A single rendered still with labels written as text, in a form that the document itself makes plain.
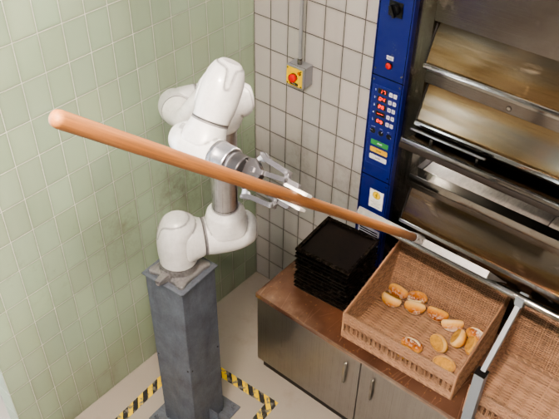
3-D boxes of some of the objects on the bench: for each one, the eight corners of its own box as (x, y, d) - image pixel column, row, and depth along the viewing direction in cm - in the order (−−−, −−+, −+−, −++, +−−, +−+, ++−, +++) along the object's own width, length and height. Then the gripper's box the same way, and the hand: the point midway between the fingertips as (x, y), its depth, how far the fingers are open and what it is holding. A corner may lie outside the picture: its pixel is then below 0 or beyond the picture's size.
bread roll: (446, 326, 326) (444, 323, 320) (425, 317, 330) (423, 315, 324) (450, 314, 327) (448, 312, 321) (429, 306, 331) (427, 303, 325)
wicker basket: (394, 275, 350) (402, 233, 332) (502, 332, 323) (516, 288, 306) (338, 336, 320) (342, 293, 302) (451, 403, 294) (463, 360, 276)
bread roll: (423, 318, 329) (423, 314, 323) (402, 313, 332) (402, 308, 325) (426, 308, 331) (427, 303, 325) (405, 302, 334) (405, 298, 327)
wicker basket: (510, 338, 320) (524, 295, 303) (639, 406, 294) (663, 363, 276) (458, 411, 291) (471, 368, 273) (597, 493, 264) (620, 451, 246)
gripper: (254, 140, 188) (327, 176, 176) (228, 194, 189) (299, 234, 178) (239, 133, 181) (314, 170, 170) (212, 190, 183) (284, 231, 171)
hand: (294, 197), depth 176 cm, fingers closed on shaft, 3 cm apart
